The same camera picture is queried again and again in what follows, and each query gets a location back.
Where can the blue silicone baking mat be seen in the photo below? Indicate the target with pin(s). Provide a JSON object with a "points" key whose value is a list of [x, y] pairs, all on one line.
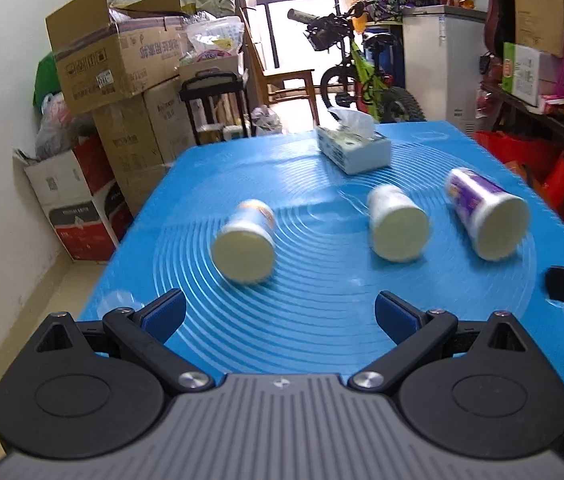
{"points": [[316, 312]]}

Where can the plastic bag by wall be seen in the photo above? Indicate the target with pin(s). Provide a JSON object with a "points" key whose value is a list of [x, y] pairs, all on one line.
{"points": [[60, 131]]}

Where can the green children's bicycle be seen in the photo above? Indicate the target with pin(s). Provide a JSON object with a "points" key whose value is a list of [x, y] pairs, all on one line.
{"points": [[358, 80]]}

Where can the wooden chair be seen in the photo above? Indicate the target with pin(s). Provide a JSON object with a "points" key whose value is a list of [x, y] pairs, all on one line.
{"points": [[276, 86]]}

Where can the white grey patterned paper cup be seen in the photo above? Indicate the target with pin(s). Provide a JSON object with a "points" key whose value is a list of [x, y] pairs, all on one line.
{"points": [[399, 228]]}

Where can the white chest freezer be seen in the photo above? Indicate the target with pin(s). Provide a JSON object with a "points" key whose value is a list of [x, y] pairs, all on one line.
{"points": [[442, 49]]}

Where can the open top cardboard box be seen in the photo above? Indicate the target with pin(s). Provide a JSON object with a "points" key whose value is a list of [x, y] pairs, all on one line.
{"points": [[104, 54]]}

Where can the white tissue box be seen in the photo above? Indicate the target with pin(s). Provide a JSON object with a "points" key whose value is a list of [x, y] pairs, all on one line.
{"points": [[355, 146]]}

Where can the white red black box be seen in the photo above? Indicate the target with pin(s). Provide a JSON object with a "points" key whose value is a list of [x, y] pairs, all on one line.
{"points": [[81, 199]]}

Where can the black trolley cart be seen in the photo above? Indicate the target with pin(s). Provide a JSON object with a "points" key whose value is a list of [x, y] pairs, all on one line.
{"points": [[209, 89]]}

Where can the purple white paper cup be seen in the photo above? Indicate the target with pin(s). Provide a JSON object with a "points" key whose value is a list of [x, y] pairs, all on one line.
{"points": [[495, 220]]}

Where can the green white carton box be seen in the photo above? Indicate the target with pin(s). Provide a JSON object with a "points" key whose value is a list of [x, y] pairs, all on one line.
{"points": [[529, 74]]}

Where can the tall brown cardboard box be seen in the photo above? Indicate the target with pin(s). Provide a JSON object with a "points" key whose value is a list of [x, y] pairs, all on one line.
{"points": [[142, 137]]}

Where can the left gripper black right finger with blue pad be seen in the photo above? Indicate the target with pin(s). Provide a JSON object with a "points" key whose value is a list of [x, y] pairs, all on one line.
{"points": [[418, 336]]}

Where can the blue orange paper cup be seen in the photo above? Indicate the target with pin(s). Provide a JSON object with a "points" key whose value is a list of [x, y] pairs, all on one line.
{"points": [[244, 250]]}

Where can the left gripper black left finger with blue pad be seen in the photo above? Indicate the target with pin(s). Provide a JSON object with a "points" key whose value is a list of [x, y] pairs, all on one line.
{"points": [[140, 337]]}

